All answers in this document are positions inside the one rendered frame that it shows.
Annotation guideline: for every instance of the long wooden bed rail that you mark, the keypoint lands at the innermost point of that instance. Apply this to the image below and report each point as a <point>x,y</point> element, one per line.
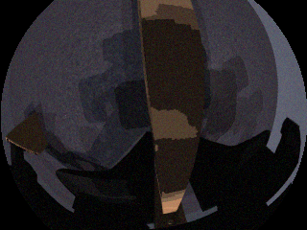
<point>174,75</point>

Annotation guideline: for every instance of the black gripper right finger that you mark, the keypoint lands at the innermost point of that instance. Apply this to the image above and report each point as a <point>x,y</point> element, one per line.
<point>216,166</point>

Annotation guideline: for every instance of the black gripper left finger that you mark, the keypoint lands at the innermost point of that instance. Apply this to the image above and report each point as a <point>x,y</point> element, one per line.
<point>130,182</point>

